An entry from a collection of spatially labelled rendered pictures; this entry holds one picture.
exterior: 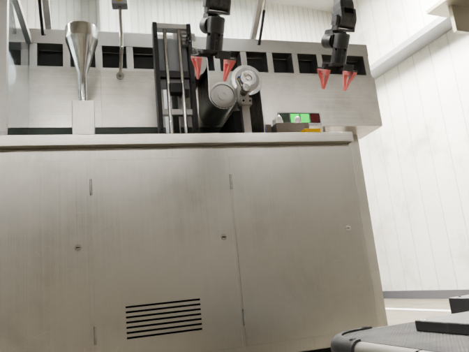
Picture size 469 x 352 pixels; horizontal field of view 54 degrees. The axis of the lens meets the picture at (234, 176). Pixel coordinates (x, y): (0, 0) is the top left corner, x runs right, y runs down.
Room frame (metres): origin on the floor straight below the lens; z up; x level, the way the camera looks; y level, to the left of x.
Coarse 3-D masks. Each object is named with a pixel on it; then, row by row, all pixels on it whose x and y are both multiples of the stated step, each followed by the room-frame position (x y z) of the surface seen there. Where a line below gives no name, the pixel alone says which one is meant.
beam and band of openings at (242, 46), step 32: (32, 32) 2.02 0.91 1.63; (64, 32) 2.06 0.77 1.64; (32, 64) 2.02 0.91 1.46; (64, 64) 2.06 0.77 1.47; (96, 64) 2.10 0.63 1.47; (128, 64) 2.14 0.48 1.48; (256, 64) 2.41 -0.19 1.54; (288, 64) 2.45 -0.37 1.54; (320, 64) 2.44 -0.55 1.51; (352, 64) 2.58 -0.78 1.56
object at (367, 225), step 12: (360, 156) 2.66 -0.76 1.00; (360, 168) 2.66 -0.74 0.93; (360, 180) 2.65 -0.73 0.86; (360, 192) 2.65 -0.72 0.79; (360, 204) 2.65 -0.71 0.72; (372, 228) 2.66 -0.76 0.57; (372, 240) 2.66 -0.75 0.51; (372, 252) 2.65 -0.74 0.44; (372, 264) 2.65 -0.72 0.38; (372, 276) 2.65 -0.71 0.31; (384, 312) 2.66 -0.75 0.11; (384, 324) 2.66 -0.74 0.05
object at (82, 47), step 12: (72, 36) 1.80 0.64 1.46; (84, 36) 1.81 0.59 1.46; (72, 48) 1.82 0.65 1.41; (84, 48) 1.82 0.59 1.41; (84, 60) 1.84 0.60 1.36; (84, 72) 1.85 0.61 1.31; (84, 84) 1.85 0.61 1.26; (84, 96) 1.85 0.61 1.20; (72, 108) 1.81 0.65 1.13; (84, 108) 1.83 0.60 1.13; (72, 120) 1.81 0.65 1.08; (84, 120) 1.83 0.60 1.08; (84, 132) 1.82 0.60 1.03
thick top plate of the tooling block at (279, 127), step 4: (276, 124) 1.96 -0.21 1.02; (280, 124) 1.96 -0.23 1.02; (284, 124) 1.97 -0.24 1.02; (288, 124) 1.97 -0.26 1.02; (292, 124) 1.98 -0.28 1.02; (296, 124) 1.98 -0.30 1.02; (300, 124) 1.99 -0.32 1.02; (304, 124) 1.99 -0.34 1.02; (308, 124) 2.00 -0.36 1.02; (272, 128) 2.00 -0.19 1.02; (276, 128) 1.96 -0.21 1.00; (280, 128) 1.96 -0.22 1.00; (284, 128) 1.97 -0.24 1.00; (288, 128) 1.97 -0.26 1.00; (292, 128) 1.98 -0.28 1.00; (296, 128) 1.98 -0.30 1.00; (300, 128) 1.99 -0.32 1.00; (304, 128) 1.99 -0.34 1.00; (308, 128) 2.00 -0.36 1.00; (272, 132) 2.01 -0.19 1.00; (276, 132) 1.96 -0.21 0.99; (280, 132) 1.96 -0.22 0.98; (284, 132) 1.97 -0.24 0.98; (288, 132) 1.97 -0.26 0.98
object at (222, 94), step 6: (216, 84) 1.92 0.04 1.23; (222, 84) 1.93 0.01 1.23; (216, 90) 1.93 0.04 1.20; (222, 90) 1.93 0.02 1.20; (228, 90) 1.94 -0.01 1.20; (210, 96) 1.92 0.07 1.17; (216, 96) 1.93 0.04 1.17; (222, 96) 1.93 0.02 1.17; (228, 96) 1.94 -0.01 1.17; (234, 96) 1.94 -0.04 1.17; (216, 102) 1.93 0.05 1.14; (222, 102) 1.93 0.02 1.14; (228, 102) 1.94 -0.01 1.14
